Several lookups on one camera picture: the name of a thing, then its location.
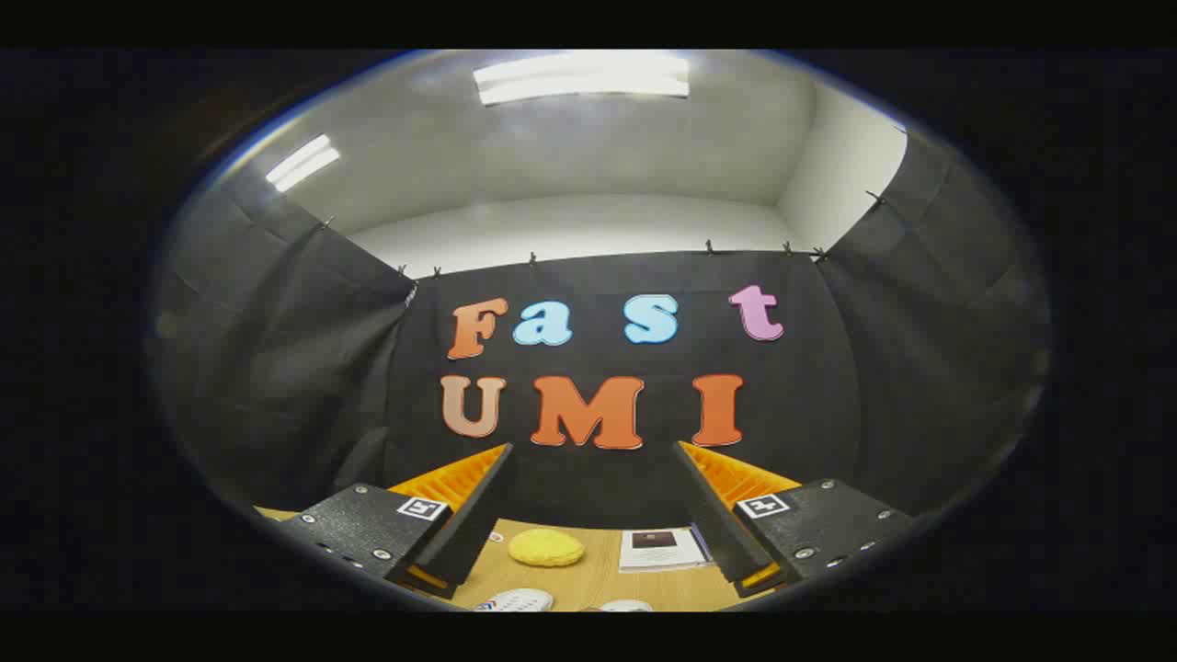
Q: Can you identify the large ceiling light panel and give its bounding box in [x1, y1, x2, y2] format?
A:
[474, 51, 691, 107]

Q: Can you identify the black backdrop cloth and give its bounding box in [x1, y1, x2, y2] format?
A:
[152, 129, 1049, 531]

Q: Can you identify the small ceiling light panel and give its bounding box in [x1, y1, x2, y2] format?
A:
[266, 134, 341, 194]

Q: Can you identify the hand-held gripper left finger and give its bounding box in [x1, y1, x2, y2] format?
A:
[276, 443, 514, 600]

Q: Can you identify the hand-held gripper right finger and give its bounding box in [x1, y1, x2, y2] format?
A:
[673, 441, 916, 599]

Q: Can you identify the yellow plush toy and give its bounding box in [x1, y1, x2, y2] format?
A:
[508, 529, 586, 568]

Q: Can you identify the white book with dark picture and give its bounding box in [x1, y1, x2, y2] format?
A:
[618, 527, 707, 574]

